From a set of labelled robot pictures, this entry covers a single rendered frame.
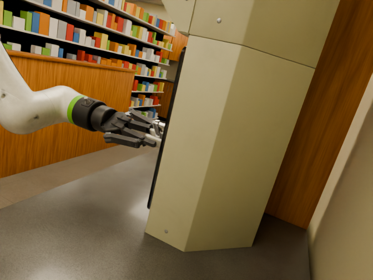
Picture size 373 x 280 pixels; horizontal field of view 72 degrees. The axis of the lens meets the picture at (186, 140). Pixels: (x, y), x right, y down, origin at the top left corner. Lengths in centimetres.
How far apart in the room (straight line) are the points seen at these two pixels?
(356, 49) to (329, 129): 23
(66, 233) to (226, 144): 40
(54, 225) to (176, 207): 28
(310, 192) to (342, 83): 35
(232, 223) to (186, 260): 14
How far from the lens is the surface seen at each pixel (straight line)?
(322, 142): 89
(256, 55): 54
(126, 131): 71
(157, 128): 64
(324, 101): 88
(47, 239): 65
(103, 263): 60
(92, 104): 77
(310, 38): 63
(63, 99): 82
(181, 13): 58
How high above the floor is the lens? 135
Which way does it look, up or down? 15 degrees down
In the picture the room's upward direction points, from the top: 14 degrees clockwise
